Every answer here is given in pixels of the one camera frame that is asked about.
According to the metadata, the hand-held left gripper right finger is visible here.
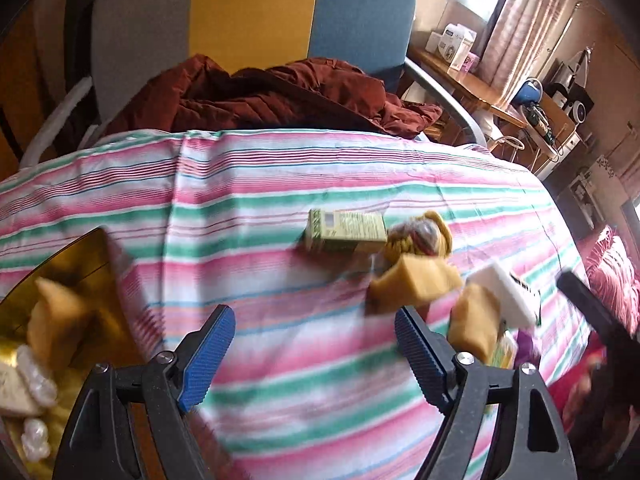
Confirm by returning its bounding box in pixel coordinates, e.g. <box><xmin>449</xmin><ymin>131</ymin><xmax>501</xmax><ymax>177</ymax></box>
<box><xmin>395</xmin><ymin>306</ymin><xmax>576</xmax><ymax>480</ymax></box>

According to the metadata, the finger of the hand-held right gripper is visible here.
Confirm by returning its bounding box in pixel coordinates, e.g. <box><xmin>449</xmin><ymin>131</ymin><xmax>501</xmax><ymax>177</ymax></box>
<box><xmin>557</xmin><ymin>271</ymin><xmax>632</xmax><ymax>356</ymax></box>

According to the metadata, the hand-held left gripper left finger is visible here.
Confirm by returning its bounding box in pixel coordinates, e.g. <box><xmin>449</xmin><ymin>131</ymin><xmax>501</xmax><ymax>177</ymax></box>
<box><xmin>60</xmin><ymin>305</ymin><xmax>236</xmax><ymax>480</ymax></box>

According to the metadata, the yellow sponge block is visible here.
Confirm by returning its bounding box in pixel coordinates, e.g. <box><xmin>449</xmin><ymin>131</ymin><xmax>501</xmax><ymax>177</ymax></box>
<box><xmin>367</xmin><ymin>255</ymin><xmax>463</xmax><ymax>316</ymax></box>
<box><xmin>450</xmin><ymin>282</ymin><xmax>503</xmax><ymax>363</ymax></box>

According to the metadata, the purple packet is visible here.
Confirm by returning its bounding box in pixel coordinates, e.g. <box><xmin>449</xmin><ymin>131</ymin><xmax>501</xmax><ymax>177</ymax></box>
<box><xmin>515</xmin><ymin>327</ymin><xmax>543</xmax><ymax>366</ymax></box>

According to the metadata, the small green packet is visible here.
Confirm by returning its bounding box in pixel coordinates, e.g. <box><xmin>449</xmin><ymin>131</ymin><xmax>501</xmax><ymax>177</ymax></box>
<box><xmin>492</xmin><ymin>332</ymin><xmax>518</xmax><ymax>368</ymax></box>

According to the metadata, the large yellow sponge wedge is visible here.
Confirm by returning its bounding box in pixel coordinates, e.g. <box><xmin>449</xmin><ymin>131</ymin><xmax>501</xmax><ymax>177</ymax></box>
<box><xmin>27</xmin><ymin>277</ymin><xmax>101</xmax><ymax>371</ymax></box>

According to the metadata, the green box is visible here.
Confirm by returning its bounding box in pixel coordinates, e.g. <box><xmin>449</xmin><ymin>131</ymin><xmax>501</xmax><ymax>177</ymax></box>
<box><xmin>305</xmin><ymin>208</ymin><xmax>388</xmax><ymax>256</ymax></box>

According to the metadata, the gold tin box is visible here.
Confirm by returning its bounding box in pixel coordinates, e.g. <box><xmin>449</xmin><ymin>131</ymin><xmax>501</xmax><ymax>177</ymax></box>
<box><xmin>0</xmin><ymin>227</ymin><xmax>166</xmax><ymax>480</ymax></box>

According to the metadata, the white bubble packet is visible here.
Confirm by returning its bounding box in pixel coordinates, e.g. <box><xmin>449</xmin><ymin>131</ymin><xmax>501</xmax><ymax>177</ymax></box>
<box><xmin>20</xmin><ymin>417</ymin><xmax>51</xmax><ymax>461</ymax></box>
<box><xmin>17</xmin><ymin>347</ymin><xmax>58</xmax><ymax>406</ymax></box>

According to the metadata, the beige carton box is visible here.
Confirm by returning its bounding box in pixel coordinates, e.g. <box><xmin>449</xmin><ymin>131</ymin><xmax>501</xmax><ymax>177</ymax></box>
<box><xmin>0</xmin><ymin>360</ymin><xmax>43</xmax><ymax>418</ymax></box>

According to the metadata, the pink cushion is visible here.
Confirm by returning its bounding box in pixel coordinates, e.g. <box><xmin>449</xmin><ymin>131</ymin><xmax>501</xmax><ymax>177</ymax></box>
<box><xmin>582</xmin><ymin>225</ymin><xmax>640</xmax><ymax>331</ymax></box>

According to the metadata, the cluttered wooden shelf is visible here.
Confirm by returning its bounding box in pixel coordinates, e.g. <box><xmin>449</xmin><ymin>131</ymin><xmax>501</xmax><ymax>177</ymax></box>
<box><xmin>525</xmin><ymin>95</ymin><xmax>588</xmax><ymax>161</ymax></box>

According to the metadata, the striped bed sheet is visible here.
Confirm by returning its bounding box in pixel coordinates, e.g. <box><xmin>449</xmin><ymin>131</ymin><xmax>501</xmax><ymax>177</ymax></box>
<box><xmin>0</xmin><ymin>129</ymin><xmax>601</xmax><ymax>480</ymax></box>

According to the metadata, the black speaker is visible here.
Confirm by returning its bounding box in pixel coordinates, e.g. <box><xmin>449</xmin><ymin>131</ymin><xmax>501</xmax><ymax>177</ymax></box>
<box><xmin>547</xmin><ymin>82</ymin><xmax>596</xmax><ymax>123</ymax></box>

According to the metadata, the blue round object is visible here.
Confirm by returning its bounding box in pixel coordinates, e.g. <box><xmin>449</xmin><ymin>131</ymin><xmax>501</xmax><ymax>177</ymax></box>
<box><xmin>512</xmin><ymin>77</ymin><xmax>543</xmax><ymax>106</ymax></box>

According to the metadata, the wooden desk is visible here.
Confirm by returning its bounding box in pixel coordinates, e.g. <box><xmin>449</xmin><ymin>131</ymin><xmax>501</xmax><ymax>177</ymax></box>
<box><xmin>412</xmin><ymin>47</ymin><xmax>528</xmax><ymax>128</ymax></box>

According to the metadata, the maroon quilted jacket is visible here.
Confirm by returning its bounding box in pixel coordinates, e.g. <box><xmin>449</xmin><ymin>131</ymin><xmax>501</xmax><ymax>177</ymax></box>
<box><xmin>102</xmin><ymin>55</ymin><xmax>443</xmax><ymax>138</ymax></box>

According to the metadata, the tall white box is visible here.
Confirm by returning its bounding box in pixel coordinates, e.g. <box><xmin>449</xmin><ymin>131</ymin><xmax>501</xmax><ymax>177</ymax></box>
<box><xmin>445</xmin><ymin>24</ymin><xmax>476</xmax><ymax>68</ymax></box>

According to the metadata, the patterned curtain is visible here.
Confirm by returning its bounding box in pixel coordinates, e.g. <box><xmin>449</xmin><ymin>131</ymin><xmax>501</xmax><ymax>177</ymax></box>
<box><xmin>482</xmin><ymin>0</ymin><xmax>583</xmax><ymax>96</ymax></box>

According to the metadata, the small white box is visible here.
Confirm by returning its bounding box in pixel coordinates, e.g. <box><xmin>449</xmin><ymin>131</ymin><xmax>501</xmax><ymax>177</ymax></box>
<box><xmin>427</xmin><ymin>31</ymin><xmax>461</xmax><ymax>61</ymax></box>

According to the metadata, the grey yellow blue chair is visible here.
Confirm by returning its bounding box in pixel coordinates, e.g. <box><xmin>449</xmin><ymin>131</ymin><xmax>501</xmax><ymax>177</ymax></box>
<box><xmin>20</xmin><ymin>0</ymin><xmax>488</xmax><ymax>166</ymax></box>

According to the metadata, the white cable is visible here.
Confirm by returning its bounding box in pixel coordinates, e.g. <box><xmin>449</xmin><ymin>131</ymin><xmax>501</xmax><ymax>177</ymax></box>
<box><xmin>487</xmin><ymin>135</ymin><xmax>526</xmax><ymax>155</ymax></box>

